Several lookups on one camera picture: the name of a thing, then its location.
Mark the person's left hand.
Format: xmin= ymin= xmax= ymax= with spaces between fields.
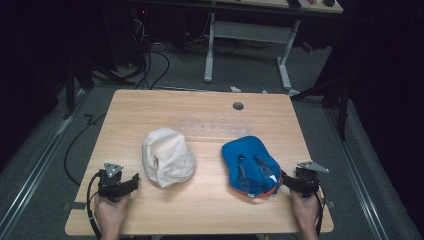
xmin=94 ymin=193 xmax=132 ymax=233

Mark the blue baseball cap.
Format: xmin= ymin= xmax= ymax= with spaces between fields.
xmin=221 ymin=135 xmax=284 ymax=200

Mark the metal floor rail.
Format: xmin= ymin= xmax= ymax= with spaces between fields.
xmin=323 ymin=107 xmax=390 ymax=240
xmin=0 ymin=89 xmax=89 ymax=236

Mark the black floor cable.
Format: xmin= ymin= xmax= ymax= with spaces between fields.
xmin=63 ymin=113 xmax=108 ymax=188

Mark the bundle of black cables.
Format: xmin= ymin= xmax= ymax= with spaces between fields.
xmin=128 ymin=16 xmax=171 ymax=91

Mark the white bucket hat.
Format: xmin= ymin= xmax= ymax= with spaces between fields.
xmin=141 ymin=127 xmax=197 ymax=189

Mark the person's right hand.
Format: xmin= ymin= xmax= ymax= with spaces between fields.
xmin=289 ymin=189 xmax=323 ymax=233

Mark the wooden background desktop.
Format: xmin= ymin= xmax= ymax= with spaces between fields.
xmin=213 ymin=0 xmax=345 ymax=15

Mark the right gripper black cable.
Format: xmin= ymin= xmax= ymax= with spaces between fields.
xmin=312 ymin=183 xmax=327 ymax=236

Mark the black metal stand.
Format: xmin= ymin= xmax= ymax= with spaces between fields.
xmin=62 ymin=59 xmax=96 ymax=121
xmin=289 ymin=74 xmax=352 ymax=142

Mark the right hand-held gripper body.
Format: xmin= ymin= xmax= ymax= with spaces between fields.
xmin=294 ymin=161 xmax=330 ymax=199

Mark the white metal desk frame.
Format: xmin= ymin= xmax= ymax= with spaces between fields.
xmin=203 ymin=12 xmax=302 ymax=92

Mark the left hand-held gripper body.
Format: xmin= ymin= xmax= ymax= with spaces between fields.
xmin=97 ymin=162 xmax=134 ymax=203

